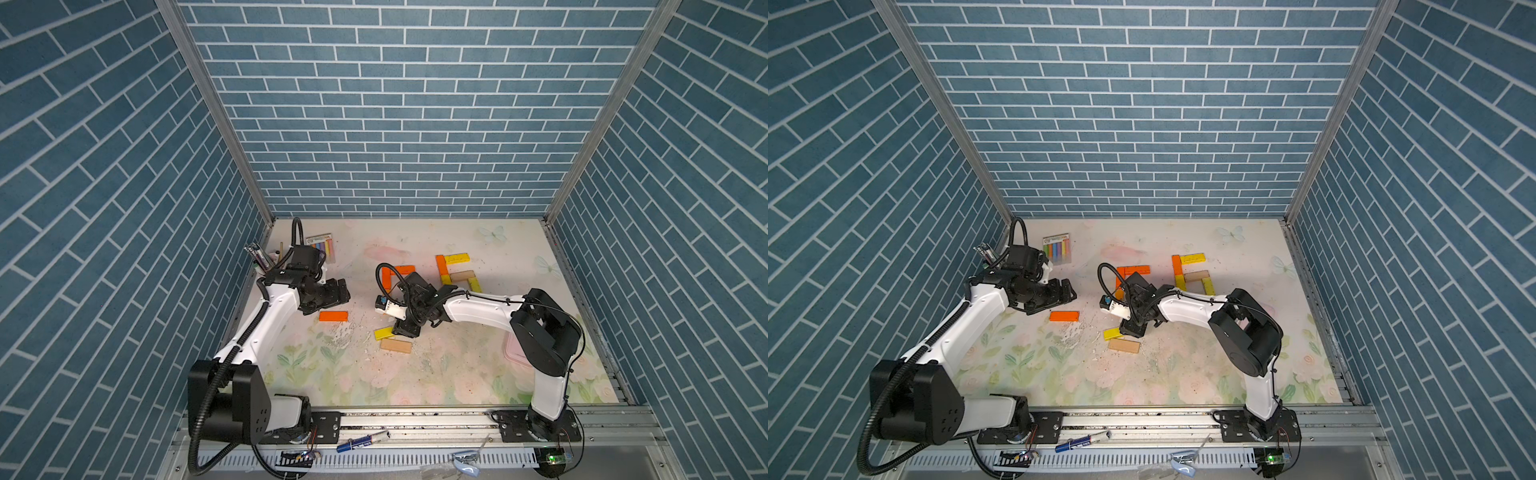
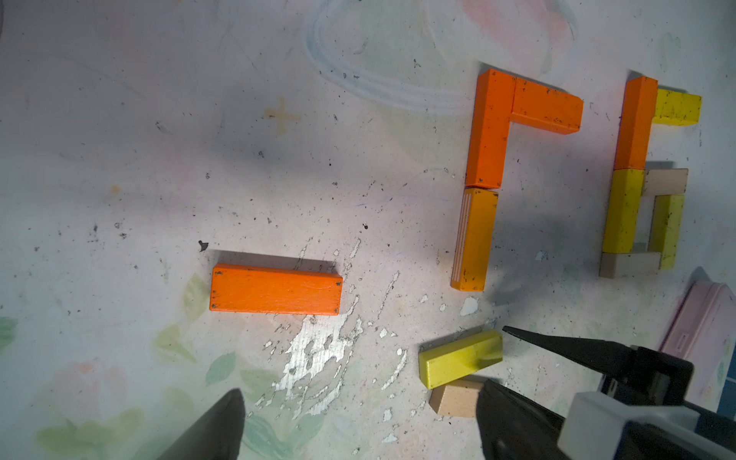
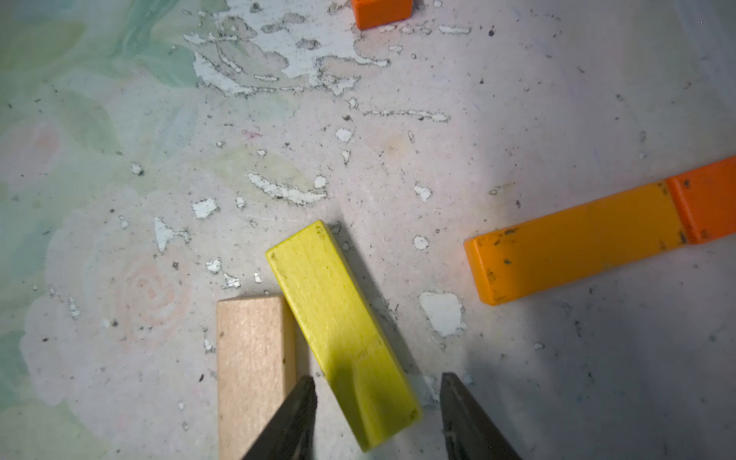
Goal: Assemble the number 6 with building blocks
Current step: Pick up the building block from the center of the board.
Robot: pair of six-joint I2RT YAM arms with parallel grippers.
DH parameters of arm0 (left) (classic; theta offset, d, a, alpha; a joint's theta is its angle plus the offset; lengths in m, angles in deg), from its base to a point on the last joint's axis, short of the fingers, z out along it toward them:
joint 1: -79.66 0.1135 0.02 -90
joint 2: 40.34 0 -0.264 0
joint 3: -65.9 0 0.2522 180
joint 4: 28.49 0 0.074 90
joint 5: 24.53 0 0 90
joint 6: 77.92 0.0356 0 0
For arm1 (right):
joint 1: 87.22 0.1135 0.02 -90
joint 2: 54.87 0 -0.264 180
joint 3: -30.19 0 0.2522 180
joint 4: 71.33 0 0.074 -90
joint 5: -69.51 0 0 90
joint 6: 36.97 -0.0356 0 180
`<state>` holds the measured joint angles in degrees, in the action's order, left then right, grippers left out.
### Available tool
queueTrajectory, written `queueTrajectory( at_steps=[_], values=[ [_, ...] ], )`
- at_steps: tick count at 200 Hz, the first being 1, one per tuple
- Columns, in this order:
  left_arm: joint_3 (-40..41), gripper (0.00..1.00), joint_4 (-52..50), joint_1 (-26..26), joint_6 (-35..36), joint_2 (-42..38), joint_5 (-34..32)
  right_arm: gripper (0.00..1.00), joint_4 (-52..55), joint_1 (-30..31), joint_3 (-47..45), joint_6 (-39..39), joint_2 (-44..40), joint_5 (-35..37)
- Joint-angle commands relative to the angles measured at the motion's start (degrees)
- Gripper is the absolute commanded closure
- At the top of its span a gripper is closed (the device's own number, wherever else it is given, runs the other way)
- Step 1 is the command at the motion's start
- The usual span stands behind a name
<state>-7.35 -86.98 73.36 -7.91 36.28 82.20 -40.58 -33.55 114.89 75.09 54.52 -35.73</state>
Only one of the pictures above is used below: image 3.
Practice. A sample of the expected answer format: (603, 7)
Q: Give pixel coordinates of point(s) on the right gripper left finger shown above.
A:
(290, 432)

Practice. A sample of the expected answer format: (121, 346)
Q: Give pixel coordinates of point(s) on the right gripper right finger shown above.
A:
(469, 432)

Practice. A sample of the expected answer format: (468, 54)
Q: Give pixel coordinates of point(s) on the amber orange block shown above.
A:
(574, 244)

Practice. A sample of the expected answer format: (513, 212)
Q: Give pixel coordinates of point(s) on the yellow block lower centre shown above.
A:
(345, 337)

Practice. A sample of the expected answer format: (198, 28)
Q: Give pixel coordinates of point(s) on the natural wood block lower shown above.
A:
(256, 366)

